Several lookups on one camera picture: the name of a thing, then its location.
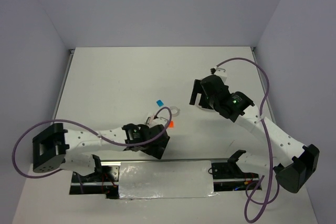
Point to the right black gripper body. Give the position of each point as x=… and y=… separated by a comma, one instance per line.
x=206, y=102

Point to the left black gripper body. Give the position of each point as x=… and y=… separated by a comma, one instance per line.
x=155, y=149

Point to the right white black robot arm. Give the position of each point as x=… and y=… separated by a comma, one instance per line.
x=297, y=162

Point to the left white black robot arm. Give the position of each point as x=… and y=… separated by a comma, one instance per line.
x=59, y=148

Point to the white small eraser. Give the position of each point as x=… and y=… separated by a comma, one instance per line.
x=149, y=121

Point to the clear tape roll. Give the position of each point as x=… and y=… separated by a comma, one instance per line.
x=175, y=111

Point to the silver foil sheet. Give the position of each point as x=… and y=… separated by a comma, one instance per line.
x=159, y=180

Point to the blue cap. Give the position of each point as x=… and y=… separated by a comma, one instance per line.
x=160, y=103

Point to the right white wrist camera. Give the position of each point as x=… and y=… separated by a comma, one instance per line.
x=218, y=75

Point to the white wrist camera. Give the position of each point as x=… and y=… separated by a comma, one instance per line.
x=218, y=75
x=158, y=121

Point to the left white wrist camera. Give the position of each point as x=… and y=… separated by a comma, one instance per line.
x=158, y=121

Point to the black mounting rail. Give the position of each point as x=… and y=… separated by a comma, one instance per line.
x=107, y=184

